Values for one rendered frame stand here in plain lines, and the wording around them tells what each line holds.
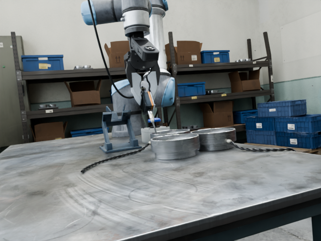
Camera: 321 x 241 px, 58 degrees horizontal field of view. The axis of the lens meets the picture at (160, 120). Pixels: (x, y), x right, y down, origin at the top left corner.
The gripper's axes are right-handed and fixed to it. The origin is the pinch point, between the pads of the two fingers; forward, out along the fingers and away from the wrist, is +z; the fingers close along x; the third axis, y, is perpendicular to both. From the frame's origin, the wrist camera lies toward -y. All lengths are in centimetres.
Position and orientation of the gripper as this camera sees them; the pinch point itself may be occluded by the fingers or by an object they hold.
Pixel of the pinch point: (146, 100)
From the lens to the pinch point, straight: 81.7
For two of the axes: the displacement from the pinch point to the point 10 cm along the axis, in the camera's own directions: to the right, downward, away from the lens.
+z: 1.0, 9.9, 0.6
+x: -9.4, 1.1, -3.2
